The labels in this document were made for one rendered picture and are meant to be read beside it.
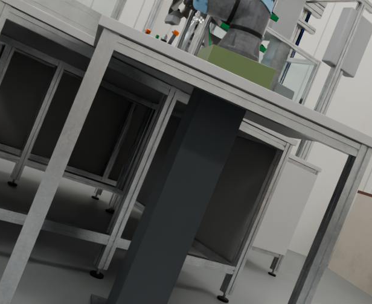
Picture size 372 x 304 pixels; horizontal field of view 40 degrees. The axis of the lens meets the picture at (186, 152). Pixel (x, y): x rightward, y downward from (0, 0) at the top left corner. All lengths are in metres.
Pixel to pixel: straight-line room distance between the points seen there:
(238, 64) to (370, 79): 4.66
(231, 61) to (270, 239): 2.23
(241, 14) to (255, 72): 0.20
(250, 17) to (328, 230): 0.72
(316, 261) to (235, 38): 0.74
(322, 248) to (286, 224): 2.15
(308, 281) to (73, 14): 1.21
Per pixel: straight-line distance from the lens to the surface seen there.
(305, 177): 3.73
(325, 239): 1.60
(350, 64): 3.94
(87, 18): 1.95
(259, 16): 1.72
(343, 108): 6.05
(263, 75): 1.65
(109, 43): 1.39
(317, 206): 6.02
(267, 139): 2.40
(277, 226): 3.69
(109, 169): 3.92
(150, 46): 1.38
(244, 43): 1.68
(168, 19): 2.30
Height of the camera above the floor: 0.62
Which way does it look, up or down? level
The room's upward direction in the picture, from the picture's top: 22 degrees clockwise
